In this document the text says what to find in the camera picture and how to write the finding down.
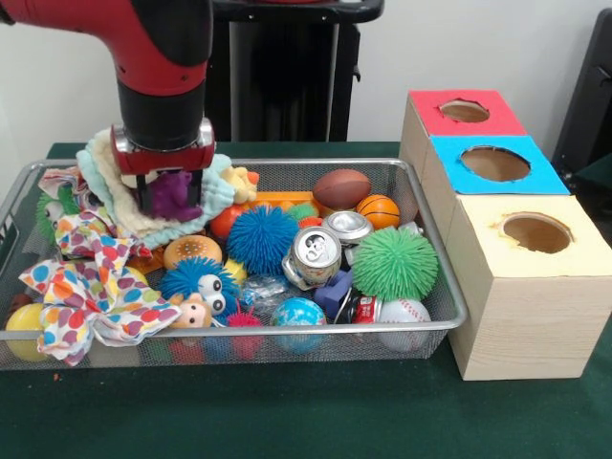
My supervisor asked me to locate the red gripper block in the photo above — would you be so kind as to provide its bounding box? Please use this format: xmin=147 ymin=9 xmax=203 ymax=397
xmin=109 ymin=118 xmax=217 ymax=215

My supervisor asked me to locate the purple toy dinosaur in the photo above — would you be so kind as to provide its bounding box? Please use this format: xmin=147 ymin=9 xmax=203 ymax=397
xmin=148 ymin=170 xmax=206 ymax=224

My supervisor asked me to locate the mint green knitted cloth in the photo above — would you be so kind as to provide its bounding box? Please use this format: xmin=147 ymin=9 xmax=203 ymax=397
xmin=76 ymin=142 xmax=236 ymax=251

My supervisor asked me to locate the colourful dotted cloth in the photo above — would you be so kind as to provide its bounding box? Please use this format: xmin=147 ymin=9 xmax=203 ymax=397
xmin=36 ymin=164 xmax=155 ymax=263
xmin=18 ymin=257 xmax=184 ymax=368

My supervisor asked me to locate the green spiky rubber ball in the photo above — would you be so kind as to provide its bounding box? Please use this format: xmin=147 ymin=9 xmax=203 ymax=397
xmin=351 ymin=226 xmax=440 ymax=302

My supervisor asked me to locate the silver mesh bin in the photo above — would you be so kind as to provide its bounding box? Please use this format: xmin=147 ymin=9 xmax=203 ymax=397
xmin=0 ymin=158 xmax=469 ymax=373

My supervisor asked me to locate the wooden box with three holes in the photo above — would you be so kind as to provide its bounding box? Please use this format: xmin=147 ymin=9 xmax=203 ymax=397
xmin=399 ymin=88 xmax=612 ymax=383

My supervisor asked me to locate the blue spiky rubber ball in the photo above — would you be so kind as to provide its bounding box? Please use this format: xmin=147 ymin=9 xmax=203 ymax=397
xmin=225 ymin=205 xmax=301 ymax=277

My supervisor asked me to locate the brown toy football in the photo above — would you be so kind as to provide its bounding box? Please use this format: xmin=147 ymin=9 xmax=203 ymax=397
xmin=313 ymin=168 xmax=373 ymax=210

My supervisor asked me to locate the blue globe ball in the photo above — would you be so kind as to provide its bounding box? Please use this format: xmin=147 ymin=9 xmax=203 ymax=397
xmin=270 ymin=296 xmax=328 ymax=355

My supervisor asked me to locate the orange toy basketball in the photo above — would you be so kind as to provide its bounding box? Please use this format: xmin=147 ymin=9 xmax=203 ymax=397
xmin=356 ymin=194 xmax=402 ymax=231

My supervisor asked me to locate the dark green table cloth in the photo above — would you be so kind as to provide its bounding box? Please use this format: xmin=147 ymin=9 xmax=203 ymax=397
xmin=0 ymin=141 xmax=612 ymax=459

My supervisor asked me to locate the white baseball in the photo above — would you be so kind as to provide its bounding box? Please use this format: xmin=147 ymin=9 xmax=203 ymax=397
xmin=377 ymin=298 xmax=431 ymax=353

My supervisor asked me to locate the small green covered table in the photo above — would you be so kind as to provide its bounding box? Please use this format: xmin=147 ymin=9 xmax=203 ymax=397
xmin=571 ymin=152 xmax=612 ymax=197

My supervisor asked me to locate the black floor stand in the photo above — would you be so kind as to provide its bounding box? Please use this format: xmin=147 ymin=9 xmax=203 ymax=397
xmin=552 ymin=8 xmax=612 ymax=166

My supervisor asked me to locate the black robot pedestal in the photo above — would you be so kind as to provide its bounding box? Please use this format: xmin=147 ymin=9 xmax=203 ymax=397
xmin=209 ymin=0 xmax=386 ymax=142

